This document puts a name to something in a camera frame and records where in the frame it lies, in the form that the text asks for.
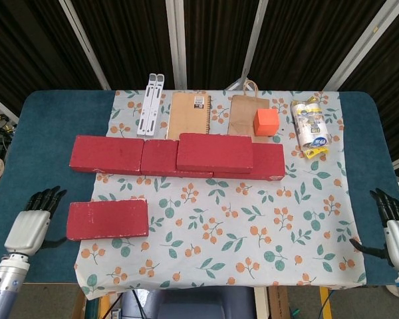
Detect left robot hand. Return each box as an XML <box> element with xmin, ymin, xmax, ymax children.
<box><xmin>3</xmin><ymin>185</ymin><xmax>68</xmax><ymax>257</ymax></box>

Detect red brick with white scuffs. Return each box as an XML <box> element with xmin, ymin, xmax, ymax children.
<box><xmin>66</xmin><ymin>199</ymin><xmax>150</xmax><ymax>241</ymax></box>

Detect red foam brick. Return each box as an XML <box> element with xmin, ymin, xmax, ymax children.
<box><xmin>140</xmin><ymin>139</ymin><xmax>213</xmax><ymax>179</ymax></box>
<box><xmin>68</xmin><ymin>134</ymin><xmax>145</xmax><ymax>175</ymax></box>
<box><xmin>176</xmin><ymin>132</ymin><xmax>255</xmax><ymax>174</ymax></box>

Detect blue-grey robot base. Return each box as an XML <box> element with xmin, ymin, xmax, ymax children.
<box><xmin>121</xmin><ymin>288</ymin><xmax>256</xmax><ymax>319</ymax></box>

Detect teal felt table cover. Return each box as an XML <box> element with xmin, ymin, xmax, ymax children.
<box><xmin>0</xmin><ymin>90</ymin><xmax>399</xmax><ymax>285</ymax></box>

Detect packaged white bag rolls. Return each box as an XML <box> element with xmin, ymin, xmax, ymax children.
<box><xmin>291</xmin><ymin>96</ymin><xmax>331</xmax><ymax>160</ymax></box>

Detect red brick with chipped corner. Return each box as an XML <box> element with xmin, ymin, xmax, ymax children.
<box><xmin>212</xmin><ymin>143</ymin><xmax>286</xmax><ymax>182</ymax></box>

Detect white folding laptop stand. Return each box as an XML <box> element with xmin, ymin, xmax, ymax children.
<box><xmin>136</xmin><ymin>73</ymin><xmax>165</xmax><ymax>138</ymax></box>

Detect floral orange berry tablecloth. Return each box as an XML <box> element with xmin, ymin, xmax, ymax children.
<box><xmin>73</xmin><ymin>89</ymin><xmax>368</xmax><ymax>300</ymax></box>

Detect orange cube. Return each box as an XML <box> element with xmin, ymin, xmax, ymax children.
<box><xmin>253</xmin><ymin>108</ymin><xmax>281</xmax><ymax>137</ymax></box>

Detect brown spiral notebook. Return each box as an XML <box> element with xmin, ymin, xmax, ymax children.
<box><xmin>166</xmin><ymin>92</ymin><xmax>211</xmax><ymax>140</ymax></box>

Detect brown paper bag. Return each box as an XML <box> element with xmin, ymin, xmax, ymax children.
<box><xmin>228</xmin><ymin>79</ymin><xmax>272</xmax><ymax>136</ymax></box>

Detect white frame post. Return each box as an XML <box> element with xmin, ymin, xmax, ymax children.
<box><xmin>59</xmin><ymin>0</ymin><xmax>112</xmax><ymax>91</ymax></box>
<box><xmin>322</xmin><ymin>0</ymin><xmax>399</xmax><ymax>92</ymax></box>
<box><xmin>165</xmin><ymin>0</ymin><xmax>187</xmax><ymax>90</ymax></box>
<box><xmin>225</xmin><ymin>0</ymin><xmax>281</xmax><ymax>90</ymax></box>

